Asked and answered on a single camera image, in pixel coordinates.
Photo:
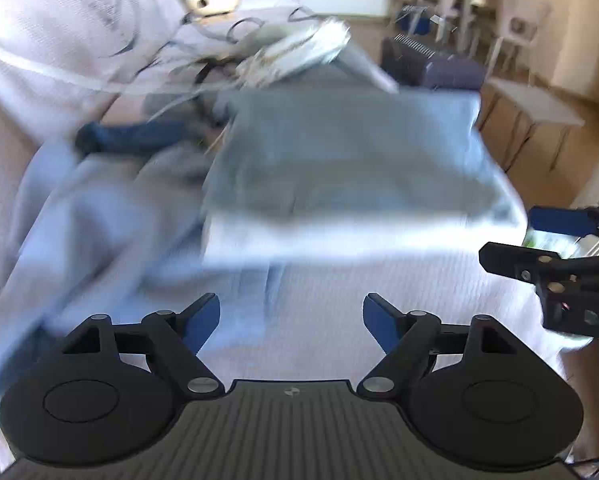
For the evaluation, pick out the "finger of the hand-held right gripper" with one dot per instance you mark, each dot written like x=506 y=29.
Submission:
x=559 y=220
x=519 y=260

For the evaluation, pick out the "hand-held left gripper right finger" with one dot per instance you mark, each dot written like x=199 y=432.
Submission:
x=382 y=320

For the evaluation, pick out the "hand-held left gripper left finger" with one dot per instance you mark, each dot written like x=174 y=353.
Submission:
x=202 y=320

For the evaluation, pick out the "white sweatshirt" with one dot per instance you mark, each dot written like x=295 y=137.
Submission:
x=329 y=240

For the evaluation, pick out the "light blue top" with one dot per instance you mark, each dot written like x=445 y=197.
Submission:
x=354 y=150

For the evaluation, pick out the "grey hairpin-leg coffee table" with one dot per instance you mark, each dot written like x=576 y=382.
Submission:
x=534 y=105

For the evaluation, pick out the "dark blue garment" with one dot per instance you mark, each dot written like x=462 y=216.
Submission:
x=129 y=135

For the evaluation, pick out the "dark purple heater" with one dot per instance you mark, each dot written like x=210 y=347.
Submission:
x=429 y=62

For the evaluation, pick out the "grey cushion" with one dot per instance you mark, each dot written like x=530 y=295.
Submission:
x=359 y=60

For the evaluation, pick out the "white power strip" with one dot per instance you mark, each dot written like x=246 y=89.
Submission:
x=294 y=52

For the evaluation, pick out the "printed white back cushion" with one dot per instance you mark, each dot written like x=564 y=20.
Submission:
x=69 y=25

